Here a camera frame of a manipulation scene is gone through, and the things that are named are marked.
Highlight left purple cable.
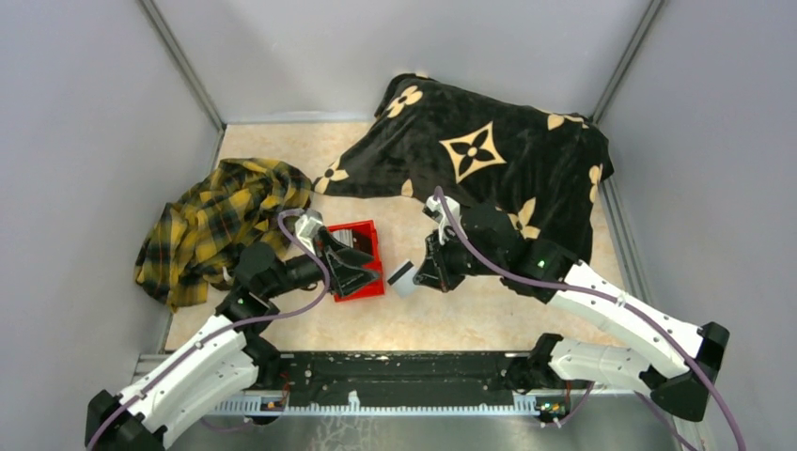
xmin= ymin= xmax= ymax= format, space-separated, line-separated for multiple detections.
xmin=86 ymin=210 xmax=331 ymax=451

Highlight red plastic bin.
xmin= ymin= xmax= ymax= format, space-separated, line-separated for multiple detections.
xmin=327 ymin=220 xmax=385 ymax=303

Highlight yellow plaid shirt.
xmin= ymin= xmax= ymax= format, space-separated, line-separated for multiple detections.
xmin=133 ymin=158 xmax=312 ymax=311

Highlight black floral blanket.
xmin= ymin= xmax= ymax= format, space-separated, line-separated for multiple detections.
xmin=313 ymin=73 xmax=614 ymax=260

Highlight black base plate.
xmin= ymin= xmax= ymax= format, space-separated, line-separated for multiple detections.
xmin=252 ymin=350 xmax=588 ymax=408

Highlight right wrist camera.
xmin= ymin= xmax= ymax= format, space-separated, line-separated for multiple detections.
xmin=423 ymin=195 xmax=461 ymax=245

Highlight silver magnetic stripe card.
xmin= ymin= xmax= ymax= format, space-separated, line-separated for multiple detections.
xmin=387 ymin=260 xmax=417 ymax=298

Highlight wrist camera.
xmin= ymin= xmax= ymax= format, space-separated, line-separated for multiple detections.
xmin=423 ymin=195 xmax=461 ymax=245
xmin=294 ymin=209 xmax=324 ymax=250

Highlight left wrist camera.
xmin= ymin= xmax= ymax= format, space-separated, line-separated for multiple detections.
xmin=294 ymin=209 xmax=324 ymax=250

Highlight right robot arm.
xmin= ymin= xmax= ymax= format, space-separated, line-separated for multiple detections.
xmin=413 ymin=195 xmax=730 ymax=423

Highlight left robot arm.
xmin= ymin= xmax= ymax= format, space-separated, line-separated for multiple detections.
xmin=85 ymin=226 xmax=380 ymax=450

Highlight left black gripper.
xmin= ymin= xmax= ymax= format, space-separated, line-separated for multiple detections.
xmin=264 ymin=225 xmax=382 ymax=299

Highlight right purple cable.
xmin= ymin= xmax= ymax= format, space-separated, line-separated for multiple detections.
xmin=433 ymin=186 xmax=748 ymax=451

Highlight cards in red bin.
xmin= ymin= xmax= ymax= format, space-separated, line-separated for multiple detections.
xmin=341 ymin=228 xmax=372 ymax=254

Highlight purple cable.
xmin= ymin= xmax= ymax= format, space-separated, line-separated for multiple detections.
xmin=433 ymin=186 xmax=748 ymax=451
xmin=86 ymin=210 xmax=331 ymax=451

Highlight aluminium front rail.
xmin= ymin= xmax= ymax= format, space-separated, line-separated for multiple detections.
xmin=127 ymin=351 xmax=695 ymax=418

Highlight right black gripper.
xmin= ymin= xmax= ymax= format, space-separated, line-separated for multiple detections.
xmin=414 ymin=225 xmax=505 ymax=292

